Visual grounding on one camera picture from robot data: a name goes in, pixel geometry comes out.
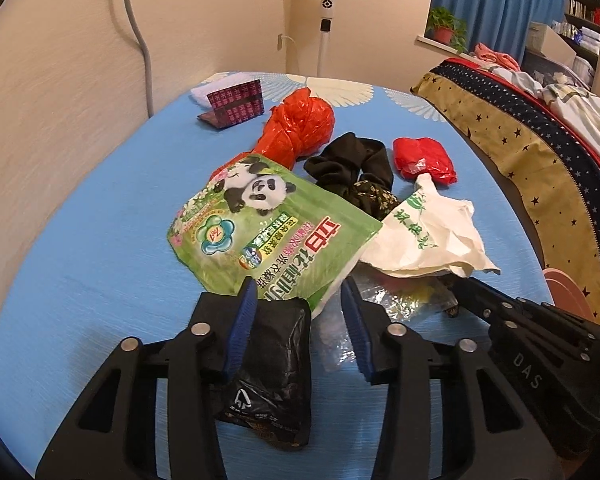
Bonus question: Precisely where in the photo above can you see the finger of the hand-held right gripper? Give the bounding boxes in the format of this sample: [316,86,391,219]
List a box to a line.
[450,276,600,356]

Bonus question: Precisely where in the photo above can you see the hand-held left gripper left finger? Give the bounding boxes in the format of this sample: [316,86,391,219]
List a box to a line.
[35,277,261,480]

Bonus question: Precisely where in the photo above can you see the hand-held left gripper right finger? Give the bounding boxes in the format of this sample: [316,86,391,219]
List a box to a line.
[340,277,566,480]

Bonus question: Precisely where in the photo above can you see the black plastic packet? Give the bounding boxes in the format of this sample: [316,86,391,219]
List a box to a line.
[215,297,313,448]

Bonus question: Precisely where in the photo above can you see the black floral cloth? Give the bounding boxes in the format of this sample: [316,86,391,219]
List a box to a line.
[304,132,401,221]

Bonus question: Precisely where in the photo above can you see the large red plastic bag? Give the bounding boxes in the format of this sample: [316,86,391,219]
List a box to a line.
[252,87,337,168]

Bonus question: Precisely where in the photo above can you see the pale purple foam net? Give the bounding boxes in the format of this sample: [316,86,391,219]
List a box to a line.
[189,74,253,108]

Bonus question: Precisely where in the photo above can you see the clear plastic bag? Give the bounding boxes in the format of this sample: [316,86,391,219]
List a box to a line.
[312,265,461,373]

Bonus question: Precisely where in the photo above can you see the white green-printed plastic bag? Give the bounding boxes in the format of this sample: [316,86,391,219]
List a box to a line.
[360,172,501,279]

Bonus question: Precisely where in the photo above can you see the green panda detergent pouch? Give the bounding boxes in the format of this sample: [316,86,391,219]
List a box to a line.
[167,152,383,318]

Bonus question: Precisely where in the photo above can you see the starry navy and yellow bedsheet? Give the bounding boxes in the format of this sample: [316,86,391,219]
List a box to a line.
[411,59,600,331]

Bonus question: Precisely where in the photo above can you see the small red plastic bag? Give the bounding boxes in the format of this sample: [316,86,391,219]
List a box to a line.
[392,136,458,190]

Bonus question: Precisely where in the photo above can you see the plaid quilt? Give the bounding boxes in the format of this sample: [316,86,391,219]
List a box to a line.
[500,67,600,151]

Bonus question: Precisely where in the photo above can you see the dark red patterned box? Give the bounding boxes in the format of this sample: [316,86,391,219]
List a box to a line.
[196,80,266,131]

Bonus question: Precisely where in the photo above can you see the pink cloth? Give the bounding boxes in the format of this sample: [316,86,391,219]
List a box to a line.
[472,44,523,72]

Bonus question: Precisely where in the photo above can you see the white window sill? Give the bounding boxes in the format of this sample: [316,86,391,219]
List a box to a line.
[415,35,476,57]

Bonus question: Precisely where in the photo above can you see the cardboard box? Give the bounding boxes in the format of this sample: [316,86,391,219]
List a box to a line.
[527,21,578,58]

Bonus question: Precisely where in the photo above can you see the potted green plant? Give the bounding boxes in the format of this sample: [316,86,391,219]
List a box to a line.
[426,6,470,53]

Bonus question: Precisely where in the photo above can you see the wooden shelf with items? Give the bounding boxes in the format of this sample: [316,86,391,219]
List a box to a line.
[550,0,600,81]

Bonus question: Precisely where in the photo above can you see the blue curtain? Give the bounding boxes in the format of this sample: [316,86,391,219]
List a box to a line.
[432,0,568,61]

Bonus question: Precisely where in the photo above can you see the white standing fan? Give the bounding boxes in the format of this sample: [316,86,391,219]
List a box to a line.
[285,0,385,78]

